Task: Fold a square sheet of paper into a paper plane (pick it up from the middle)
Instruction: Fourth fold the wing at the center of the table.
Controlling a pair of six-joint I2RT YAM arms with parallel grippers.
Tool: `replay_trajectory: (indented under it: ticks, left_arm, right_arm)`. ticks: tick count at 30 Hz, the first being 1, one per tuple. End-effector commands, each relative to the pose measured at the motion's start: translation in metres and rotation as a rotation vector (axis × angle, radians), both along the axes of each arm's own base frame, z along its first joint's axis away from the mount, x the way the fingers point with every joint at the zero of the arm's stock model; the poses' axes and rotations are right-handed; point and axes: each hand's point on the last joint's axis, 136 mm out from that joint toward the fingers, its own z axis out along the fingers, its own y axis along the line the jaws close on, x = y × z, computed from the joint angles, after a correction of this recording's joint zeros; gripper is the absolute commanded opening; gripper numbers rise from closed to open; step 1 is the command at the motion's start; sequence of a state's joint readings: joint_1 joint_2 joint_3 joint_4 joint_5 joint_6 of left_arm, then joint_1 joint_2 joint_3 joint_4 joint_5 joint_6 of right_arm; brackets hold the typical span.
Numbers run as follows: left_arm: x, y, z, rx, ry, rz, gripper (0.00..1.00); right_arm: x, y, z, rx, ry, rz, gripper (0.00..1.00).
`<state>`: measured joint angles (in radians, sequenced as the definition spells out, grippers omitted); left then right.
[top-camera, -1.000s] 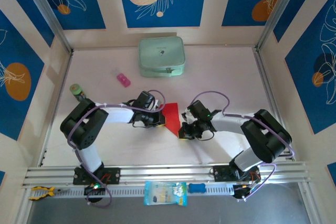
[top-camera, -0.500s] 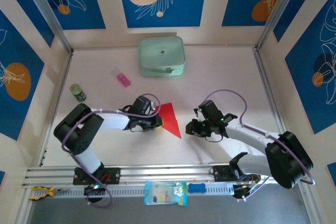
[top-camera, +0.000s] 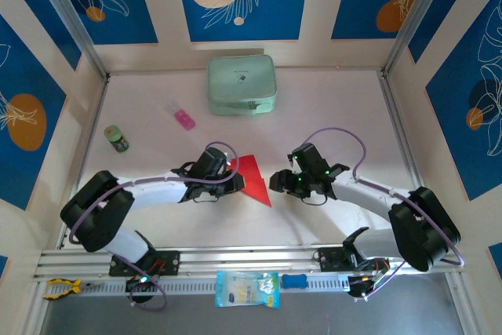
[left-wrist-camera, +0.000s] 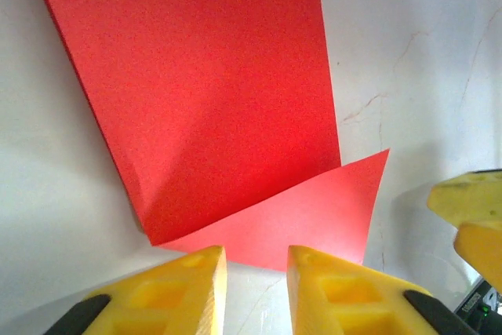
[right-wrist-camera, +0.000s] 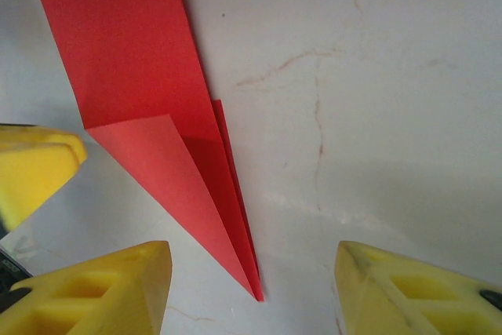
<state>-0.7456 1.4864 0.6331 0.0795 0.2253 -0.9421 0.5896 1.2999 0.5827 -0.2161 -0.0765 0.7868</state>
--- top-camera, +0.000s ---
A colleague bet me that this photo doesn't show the multicoloured wire bundle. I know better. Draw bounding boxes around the multicoloured wire bundle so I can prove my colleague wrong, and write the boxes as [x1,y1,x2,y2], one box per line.
[366,258,389,279]

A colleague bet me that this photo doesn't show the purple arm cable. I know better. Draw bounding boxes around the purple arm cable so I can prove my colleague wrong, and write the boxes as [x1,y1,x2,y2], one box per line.
[68,140,238,312]
[304,126,466,300]

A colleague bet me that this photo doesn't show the thin black right camera cable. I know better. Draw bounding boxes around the thin black right camera cable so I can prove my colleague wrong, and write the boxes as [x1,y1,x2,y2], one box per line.
[303,192,329,207]

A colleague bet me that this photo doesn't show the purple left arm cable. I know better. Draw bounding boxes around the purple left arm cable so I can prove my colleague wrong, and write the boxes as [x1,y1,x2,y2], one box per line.
[68,140,238,312]

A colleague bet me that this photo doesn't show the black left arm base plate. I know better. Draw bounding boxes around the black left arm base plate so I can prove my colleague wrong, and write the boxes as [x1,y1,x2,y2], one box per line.
[108,248,181,277]

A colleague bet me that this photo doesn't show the aluminium mounting rail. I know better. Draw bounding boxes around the aluminium mounting rail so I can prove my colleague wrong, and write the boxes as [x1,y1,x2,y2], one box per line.
[33,242,467,283]

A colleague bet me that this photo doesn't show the small green bottle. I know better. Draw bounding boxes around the small green bottle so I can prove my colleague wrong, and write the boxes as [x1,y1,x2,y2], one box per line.
[104,125,130,154]

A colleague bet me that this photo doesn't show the slotted grey cable duct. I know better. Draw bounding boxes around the slotted grey cable duct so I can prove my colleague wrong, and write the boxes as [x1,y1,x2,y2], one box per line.
[42,271,354,299]

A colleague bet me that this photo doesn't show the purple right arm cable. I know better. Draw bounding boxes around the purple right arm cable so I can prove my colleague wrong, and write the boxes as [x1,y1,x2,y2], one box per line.
[304,126,466,300]

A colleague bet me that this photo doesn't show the thin black camera cable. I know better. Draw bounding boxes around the thin black camera cable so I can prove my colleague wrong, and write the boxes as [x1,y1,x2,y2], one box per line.
[303,192,329,207]
[193,192,221,206]

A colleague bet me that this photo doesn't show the light blue wet wipes pack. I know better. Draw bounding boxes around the light blue wet wipes pack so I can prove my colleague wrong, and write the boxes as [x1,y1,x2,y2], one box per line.
[214,270,282,309]

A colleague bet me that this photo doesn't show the blue bone-shaped eraser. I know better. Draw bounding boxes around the blue bone-shaped eraser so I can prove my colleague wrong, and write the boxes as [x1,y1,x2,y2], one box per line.
[282,273,307,289]

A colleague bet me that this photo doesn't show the yellow black pliers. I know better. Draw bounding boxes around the yellow black pliers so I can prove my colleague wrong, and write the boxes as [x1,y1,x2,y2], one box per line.
[42,278,105,300]

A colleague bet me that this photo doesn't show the mint green zip pouch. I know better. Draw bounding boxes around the mint green zip pouch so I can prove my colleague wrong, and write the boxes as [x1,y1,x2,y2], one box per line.
[206,54,278,116]

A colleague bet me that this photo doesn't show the aluminium side rail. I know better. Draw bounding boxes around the aluminium side rail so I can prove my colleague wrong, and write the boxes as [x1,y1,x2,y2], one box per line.
[56,74,111,250]
[379,71,424,195]

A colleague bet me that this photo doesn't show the black base control board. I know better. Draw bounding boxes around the black base control board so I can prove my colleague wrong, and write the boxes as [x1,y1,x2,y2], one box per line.
[125,275,158,304]
[347,274,389,300]

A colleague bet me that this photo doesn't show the aluminium frame post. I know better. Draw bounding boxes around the aluminium frame post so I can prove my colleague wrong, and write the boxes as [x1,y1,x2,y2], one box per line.
[27,0,111,81]
[380,0,484,77]

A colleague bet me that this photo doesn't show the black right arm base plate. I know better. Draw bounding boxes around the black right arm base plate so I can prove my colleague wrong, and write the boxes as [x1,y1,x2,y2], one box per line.
[313,246,389,273]

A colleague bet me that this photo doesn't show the thin black left camera cable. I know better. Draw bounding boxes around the thin black left camera cable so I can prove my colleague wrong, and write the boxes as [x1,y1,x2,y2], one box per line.
[193,192,221,206]

